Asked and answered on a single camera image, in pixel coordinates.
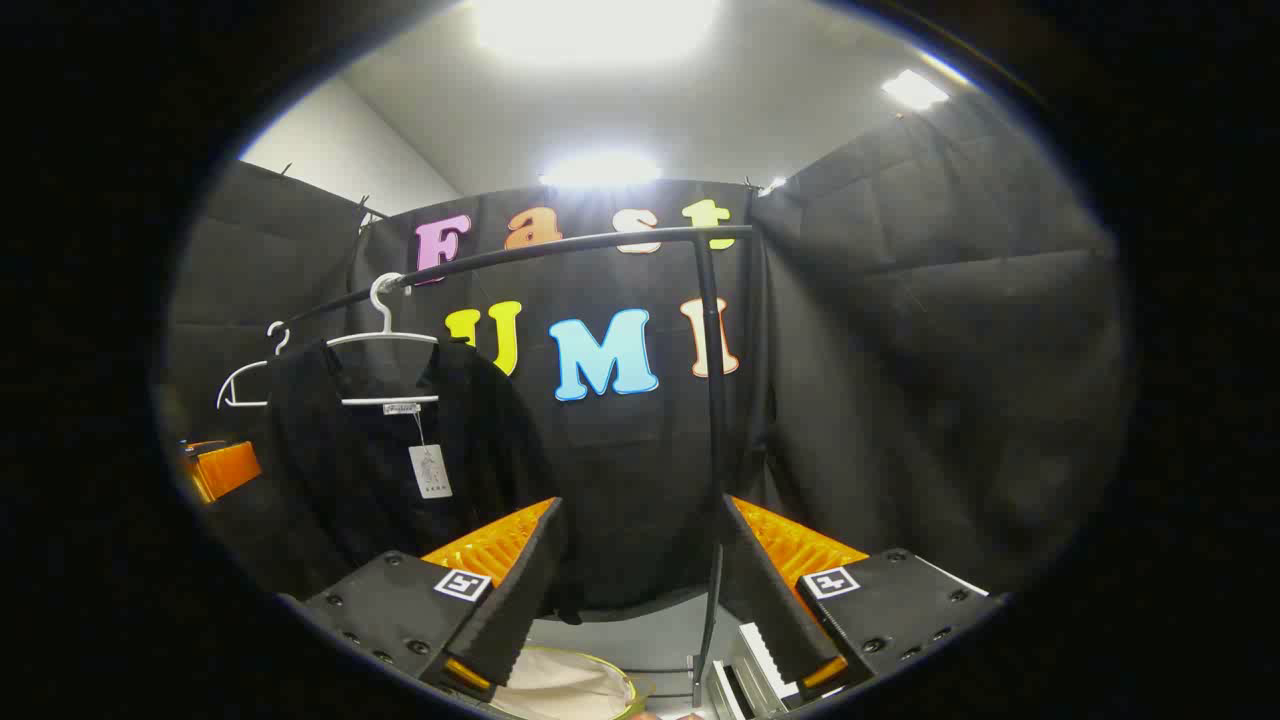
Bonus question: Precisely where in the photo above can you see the black metal clothes rack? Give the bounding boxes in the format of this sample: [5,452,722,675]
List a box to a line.
[290,226,754,707]

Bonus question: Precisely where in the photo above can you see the white wire clothes hanger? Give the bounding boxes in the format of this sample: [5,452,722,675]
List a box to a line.
[217,321,293,410]
[325,272,441,407]

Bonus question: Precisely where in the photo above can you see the black backdrop cloth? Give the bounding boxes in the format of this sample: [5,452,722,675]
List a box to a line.
[165,95,1131,613]

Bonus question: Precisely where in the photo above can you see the large ceiling light panel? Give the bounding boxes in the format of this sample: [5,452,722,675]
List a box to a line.
[470,0,721,63]

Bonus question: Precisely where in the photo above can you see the white cabinet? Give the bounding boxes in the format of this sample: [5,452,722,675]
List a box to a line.
[708,622,801,720]

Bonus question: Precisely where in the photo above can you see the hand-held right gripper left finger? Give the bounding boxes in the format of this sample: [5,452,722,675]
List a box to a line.
[300,497,568,693]

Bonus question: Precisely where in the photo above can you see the beige laundry hamper yellow rim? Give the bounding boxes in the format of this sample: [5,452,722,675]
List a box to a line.
[488,645,653,720]

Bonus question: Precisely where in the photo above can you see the black knit garment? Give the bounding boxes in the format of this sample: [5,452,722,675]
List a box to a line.
[262,338,586,623]

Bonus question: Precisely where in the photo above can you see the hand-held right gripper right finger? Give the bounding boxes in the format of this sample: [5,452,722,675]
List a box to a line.
[721,494,1007,694]

